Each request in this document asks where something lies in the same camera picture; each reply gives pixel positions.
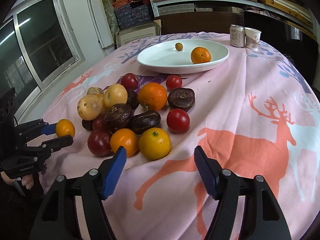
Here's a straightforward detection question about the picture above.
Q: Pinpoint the white paper cup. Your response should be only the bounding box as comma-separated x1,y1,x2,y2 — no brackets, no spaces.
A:
245,27,261,51

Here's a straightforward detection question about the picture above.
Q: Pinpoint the small pale yellow fruit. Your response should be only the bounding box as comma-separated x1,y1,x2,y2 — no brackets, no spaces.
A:
87,87,104,96

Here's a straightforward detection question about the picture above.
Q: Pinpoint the red tomato with stem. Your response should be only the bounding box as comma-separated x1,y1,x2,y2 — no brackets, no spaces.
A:
166,75,183,90

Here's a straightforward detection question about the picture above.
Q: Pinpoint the dark red plum top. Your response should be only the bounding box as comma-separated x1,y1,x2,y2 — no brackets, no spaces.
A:
120,73,139,90

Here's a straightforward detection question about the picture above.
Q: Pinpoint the dark brown wooden board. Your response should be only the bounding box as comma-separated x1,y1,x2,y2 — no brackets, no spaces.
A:
156,11,244,35

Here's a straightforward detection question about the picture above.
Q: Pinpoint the small orange fruit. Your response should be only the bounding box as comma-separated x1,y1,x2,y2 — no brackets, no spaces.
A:
55,119,75,137

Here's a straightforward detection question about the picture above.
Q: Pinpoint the person's left hand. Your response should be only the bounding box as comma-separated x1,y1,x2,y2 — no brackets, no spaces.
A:
1,172,34,190

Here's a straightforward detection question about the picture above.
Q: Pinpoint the small orange mandarin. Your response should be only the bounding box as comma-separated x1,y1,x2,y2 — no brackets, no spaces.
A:
110,128,138,157

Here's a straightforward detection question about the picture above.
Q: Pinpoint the dark brown water chestnut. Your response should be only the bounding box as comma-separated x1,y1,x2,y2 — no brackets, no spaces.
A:
168,87,195,112

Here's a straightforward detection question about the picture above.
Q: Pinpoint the tiny kumquat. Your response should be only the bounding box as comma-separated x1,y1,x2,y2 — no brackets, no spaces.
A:
175,42,183,51

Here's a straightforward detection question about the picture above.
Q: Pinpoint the yellow green-stemmed citrus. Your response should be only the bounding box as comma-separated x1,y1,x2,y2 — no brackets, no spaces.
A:
138,127,171,161

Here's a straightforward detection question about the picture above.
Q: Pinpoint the small red tomato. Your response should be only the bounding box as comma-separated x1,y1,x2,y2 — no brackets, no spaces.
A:
92,115,108,131

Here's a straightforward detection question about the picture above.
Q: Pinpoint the pink beverage can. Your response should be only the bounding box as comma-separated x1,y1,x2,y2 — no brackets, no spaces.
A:
229,24,245,48

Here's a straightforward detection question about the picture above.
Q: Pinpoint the framed picture cardboard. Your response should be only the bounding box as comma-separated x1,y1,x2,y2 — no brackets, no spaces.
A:
116,20,162,48

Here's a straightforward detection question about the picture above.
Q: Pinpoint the large orange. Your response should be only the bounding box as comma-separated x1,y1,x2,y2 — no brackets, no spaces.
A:
138,82,168,111
190,47,212,64

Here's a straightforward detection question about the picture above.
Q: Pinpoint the blue patterned box stack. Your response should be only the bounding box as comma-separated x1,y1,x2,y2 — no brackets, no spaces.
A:
114,3,153,30

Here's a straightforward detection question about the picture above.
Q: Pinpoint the dark brown central chestnut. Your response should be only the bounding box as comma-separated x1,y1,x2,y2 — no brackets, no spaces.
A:
104,103,133,133

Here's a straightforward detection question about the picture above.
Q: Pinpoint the window with white frame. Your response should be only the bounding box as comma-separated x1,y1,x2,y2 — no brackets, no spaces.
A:
1,0,85,119

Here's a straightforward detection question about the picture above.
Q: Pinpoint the dark red plum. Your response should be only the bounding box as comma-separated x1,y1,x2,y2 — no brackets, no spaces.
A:
87,129,113,157
120,73,139,90

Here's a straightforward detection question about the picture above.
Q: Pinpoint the white oval plate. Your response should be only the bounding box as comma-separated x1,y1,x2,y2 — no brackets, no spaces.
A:
137,38,229,74

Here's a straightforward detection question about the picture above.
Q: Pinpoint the pale yellow round fruit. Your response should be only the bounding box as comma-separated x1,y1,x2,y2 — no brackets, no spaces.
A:
104,83,127,108

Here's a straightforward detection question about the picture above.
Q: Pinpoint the dark brown elongated chestnut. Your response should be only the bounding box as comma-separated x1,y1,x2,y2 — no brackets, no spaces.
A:
128,110,161,134

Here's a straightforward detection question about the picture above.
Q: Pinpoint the pink deer print tablecloth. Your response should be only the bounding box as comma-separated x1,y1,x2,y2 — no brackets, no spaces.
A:
35,31,320,240

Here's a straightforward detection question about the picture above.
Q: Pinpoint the black panel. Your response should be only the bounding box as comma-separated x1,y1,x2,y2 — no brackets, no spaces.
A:
244,11,318,85

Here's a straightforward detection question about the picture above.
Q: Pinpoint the white leaning board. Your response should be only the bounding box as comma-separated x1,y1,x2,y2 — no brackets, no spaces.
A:
87,0,115,56

